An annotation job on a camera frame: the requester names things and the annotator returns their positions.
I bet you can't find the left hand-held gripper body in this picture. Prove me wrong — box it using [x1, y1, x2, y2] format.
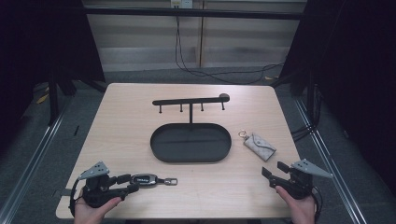
[77, 161, 128, 209]

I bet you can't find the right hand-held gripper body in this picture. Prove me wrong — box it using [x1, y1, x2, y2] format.
[268, 158, 333, 201]

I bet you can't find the black car key fob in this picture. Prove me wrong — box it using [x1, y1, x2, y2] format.
[130, 173, 178, 188]

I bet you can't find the grey key pouch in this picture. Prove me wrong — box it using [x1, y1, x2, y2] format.
[237, 130, 277, 162]

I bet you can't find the black key rack with tray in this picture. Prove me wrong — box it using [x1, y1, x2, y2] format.
[149, 92, 233, 164]

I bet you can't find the person's left hand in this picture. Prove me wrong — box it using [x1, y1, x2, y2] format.
[73, 196, 123, 224]

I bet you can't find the person's right hand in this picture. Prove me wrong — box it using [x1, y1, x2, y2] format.
[275, 185, 318, 224]

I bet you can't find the black metal stand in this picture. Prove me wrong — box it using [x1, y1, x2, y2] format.
[47, 69, 61, 126]

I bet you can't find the yellow floor tape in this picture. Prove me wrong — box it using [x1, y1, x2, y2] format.
[35, 92, 50, 105]

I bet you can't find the dark curtain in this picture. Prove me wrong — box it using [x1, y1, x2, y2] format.
[0, 0, 106, 157]
[278, 0, 396, 198]

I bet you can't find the black horizontal bar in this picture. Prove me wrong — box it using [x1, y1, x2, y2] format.
[83, 7, 304, 21]

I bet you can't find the left hand-held gripper cable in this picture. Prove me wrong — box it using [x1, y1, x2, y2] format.
[68, 178, 82, 217]

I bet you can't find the hand-held gripper cable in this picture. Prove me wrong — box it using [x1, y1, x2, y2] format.
[68, 178, 82, 217]
[310, 185, 323, 224]

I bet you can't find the right hand-held gripper cable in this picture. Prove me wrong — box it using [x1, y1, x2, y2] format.
[310, 185, 323, 224]

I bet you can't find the aluminium floor rail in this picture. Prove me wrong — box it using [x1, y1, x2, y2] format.
[293, 96, 369, 224]
[0, 101, 72, 224]

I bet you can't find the black floor cable bundle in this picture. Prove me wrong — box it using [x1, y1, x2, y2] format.
[290, 85, 322, 143]

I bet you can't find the black wall cable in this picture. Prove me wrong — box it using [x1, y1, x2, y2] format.
[174, 15, 285, 86]

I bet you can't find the white wall outlet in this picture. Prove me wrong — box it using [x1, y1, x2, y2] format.
[169, 0, 194, 9]

